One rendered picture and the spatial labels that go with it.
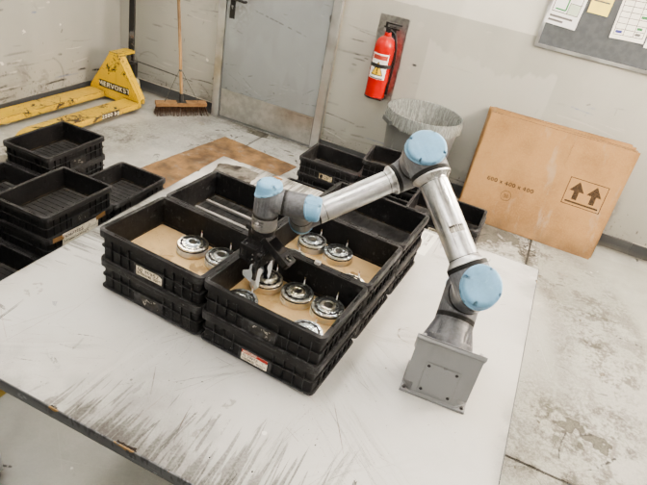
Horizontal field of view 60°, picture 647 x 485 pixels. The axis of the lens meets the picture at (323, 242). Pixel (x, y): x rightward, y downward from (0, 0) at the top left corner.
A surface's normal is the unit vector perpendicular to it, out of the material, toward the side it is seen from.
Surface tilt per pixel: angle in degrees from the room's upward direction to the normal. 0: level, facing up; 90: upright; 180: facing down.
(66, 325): 0
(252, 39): 90
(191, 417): 0
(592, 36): 90
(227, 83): 90
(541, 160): 80
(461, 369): 90
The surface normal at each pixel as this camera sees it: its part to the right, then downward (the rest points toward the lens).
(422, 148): 0.00, -0.37
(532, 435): 0.17, -0.84
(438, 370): -0.34, 0.45
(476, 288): 0.08, -0.13
